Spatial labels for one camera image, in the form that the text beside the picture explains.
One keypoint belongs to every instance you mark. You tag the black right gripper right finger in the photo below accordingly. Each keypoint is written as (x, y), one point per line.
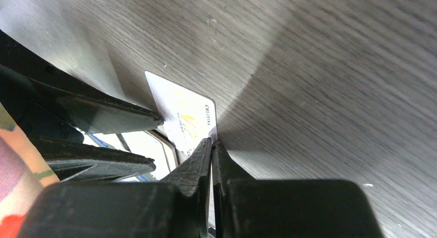
(247, 207)

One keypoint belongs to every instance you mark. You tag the orange floral garment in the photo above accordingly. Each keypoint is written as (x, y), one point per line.
(24, 174)

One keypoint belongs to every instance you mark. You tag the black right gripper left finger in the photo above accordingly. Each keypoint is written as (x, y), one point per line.
(176, 206)

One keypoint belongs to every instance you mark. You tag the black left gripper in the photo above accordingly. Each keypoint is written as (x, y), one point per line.
(49, 108)

